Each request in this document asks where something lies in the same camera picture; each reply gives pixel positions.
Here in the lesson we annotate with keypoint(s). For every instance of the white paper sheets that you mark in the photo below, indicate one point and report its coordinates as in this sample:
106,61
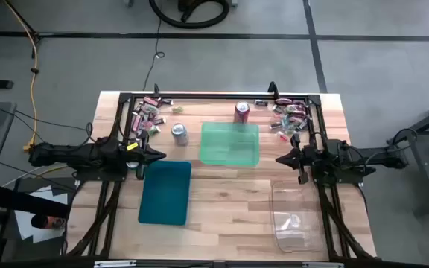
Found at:
24,223

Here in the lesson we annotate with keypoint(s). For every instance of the black metal table frame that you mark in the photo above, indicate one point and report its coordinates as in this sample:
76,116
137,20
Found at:
218,96

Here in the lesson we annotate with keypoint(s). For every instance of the silver metal bracket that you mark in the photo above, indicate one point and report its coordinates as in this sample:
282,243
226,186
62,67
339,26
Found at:
114,263
322,265

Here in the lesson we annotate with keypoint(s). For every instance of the red soda can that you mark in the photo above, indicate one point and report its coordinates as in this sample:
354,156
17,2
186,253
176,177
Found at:
241,111

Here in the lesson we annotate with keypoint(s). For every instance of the clear plastic basket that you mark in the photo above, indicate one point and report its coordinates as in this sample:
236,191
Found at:
296,223

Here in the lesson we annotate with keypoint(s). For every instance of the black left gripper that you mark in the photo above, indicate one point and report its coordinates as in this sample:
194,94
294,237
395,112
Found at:
138,155

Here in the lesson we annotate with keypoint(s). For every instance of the dark blue plastic basket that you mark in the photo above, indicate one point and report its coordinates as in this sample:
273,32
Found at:
164,193

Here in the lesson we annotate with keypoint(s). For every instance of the black stand leg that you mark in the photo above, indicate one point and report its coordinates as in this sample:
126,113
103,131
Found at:
21,16

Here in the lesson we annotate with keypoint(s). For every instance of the dark metal stand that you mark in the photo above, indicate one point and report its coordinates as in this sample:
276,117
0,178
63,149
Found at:
426,167

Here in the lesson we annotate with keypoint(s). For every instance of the yellow label tag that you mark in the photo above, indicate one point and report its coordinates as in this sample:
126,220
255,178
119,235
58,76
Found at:
132,146

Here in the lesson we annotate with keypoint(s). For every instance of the vacuum cleaner body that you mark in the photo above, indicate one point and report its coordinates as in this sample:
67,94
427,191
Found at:
188,4

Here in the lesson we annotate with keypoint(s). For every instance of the red hard candy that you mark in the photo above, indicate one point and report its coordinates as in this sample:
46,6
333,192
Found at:
282,136

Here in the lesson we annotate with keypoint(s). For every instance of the translucent green plastic basket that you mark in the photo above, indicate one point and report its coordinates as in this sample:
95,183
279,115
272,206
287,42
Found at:
229,145

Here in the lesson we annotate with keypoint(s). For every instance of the black slanted bar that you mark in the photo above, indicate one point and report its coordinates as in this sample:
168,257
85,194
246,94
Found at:
21,199

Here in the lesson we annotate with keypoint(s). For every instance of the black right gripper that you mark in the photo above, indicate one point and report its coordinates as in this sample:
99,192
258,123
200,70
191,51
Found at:
313,158

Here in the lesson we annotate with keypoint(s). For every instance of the dark bottle with orange end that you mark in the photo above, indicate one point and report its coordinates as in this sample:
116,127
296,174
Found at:
48,222

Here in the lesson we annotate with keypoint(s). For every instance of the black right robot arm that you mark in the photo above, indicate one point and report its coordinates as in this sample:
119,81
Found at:
371,158

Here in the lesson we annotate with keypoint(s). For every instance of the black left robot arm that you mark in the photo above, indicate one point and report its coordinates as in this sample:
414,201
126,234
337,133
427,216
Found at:
69,156

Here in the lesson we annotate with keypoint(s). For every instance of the silver soda can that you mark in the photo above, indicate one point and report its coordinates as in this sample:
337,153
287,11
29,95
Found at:
180,134

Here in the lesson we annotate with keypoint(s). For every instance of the teal hard candy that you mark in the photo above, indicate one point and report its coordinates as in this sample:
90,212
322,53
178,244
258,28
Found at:
286,123

